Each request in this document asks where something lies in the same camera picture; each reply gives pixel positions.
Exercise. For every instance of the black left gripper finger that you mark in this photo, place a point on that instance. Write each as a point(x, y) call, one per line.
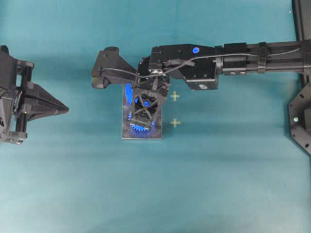
point(39, 101)
point(39, 115)

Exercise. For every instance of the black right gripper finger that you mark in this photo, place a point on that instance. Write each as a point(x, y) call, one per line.
point(143, 106)
point(154, 96)

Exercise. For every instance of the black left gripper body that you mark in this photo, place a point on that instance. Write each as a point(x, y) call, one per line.
point(14, 77)

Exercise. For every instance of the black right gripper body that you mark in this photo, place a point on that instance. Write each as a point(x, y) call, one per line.
point(186, 62)

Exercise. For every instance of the small blue plastic gear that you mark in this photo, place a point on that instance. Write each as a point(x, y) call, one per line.
point(129, 95)

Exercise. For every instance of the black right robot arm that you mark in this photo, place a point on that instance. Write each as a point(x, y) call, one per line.
point(242, 58)

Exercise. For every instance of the large blue plastic gear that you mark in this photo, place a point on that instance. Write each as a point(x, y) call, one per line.
point(139, 123)

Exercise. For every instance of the shiny metal base plate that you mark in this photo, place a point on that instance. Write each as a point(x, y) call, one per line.
point(155, 133)

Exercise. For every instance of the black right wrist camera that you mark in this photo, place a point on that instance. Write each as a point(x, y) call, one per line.
point(111, 68)

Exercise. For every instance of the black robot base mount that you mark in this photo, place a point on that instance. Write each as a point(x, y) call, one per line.
point(299, 110)

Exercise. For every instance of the black frame rail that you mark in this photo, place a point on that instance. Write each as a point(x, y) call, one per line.
point(302, 18)

